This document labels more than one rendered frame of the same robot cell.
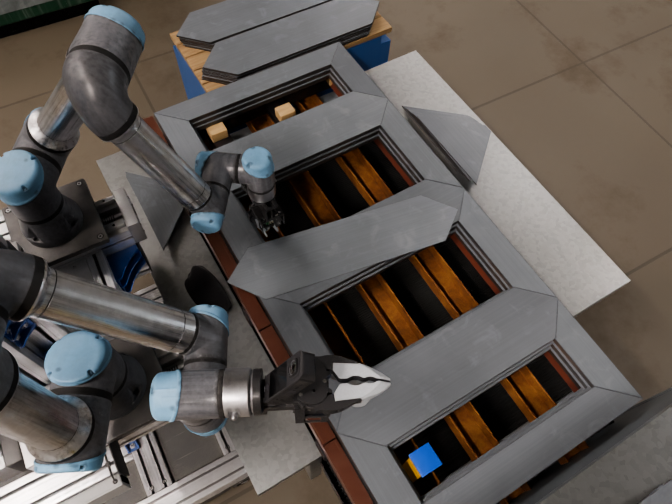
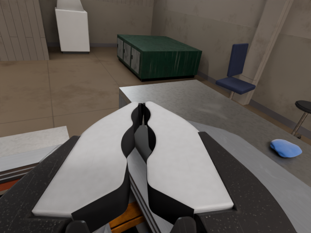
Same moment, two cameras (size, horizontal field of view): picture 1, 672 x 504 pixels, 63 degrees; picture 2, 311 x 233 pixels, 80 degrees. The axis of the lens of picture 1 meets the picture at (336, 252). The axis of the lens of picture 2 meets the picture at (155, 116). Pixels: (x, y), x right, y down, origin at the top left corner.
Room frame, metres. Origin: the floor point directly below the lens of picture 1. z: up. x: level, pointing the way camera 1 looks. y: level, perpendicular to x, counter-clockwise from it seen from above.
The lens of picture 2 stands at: (0.23, 0.02, 1.52)
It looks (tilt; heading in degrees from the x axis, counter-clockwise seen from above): 32 degrees down; 271
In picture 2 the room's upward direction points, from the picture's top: 8 degrees clockwise
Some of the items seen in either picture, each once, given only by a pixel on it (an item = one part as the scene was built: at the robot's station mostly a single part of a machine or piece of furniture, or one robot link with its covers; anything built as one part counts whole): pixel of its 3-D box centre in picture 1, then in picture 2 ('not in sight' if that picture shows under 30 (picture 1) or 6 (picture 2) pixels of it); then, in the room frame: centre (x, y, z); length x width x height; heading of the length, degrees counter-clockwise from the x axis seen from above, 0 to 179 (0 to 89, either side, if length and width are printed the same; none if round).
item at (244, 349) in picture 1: (194, 290); not in sight; (0.73, 0.45, 0.67); 1.30 x 0.20 x 0.03; 34
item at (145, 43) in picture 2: not in sight; (155, 55); (0.50, -4.80, 0.33); 1.68 x 1.52 x 0.66; 122
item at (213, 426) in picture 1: (203, 399); not in sight; (0.23, 0.21, 1.34); 0.11 x 0.08 x 0.11; 6
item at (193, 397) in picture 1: (190, 395); not in sight; (0.21, 0.21, 1.43); 0.11 x 0.08 x 0.09; 96
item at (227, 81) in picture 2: not in sight; (235, 81); (-0.95, -2.98, 0.54); 0.63 x 0.60 x 1.09; 115
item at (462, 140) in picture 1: (457, 133); not in sight; (1.37, -0.42, 0.77); 0.45 x 0.20 x 0.04; 34
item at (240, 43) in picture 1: (281, 24); not in sight; (1.84, 0.27, 0.82); 0.80 x 0.40 x 0.06; 124
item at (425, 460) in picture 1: (424, 460); not in sight; (0.22, -0.25, 0.88); 0.06 x 0.06 x 0.02; 34
